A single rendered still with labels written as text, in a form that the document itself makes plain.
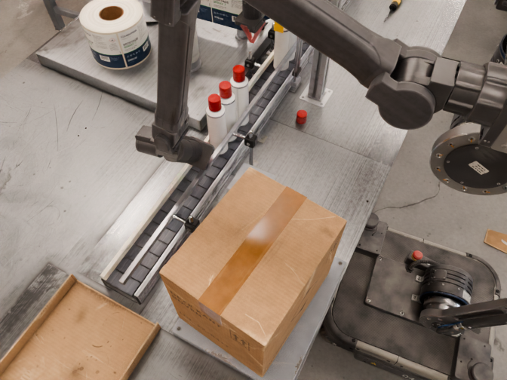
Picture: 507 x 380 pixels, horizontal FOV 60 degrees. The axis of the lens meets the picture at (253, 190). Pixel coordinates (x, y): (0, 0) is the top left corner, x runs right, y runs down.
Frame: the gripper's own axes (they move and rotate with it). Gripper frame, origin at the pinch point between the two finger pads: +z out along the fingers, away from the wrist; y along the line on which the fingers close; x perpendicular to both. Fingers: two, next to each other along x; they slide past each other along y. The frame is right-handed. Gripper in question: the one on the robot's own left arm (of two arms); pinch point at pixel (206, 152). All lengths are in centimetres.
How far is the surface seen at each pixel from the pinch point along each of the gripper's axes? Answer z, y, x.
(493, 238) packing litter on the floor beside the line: 121, -103, -1
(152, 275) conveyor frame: -17.7, -5.3, 30.7
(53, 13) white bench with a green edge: 124, 181, -28
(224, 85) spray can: -3.6, 0.2, -18.5
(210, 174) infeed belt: 3.0, -2.4, 5.5
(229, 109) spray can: 0.7, -1.8, -13.2
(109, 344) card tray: -26, -4, 47
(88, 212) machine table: -8.6, 23.1, 27.5
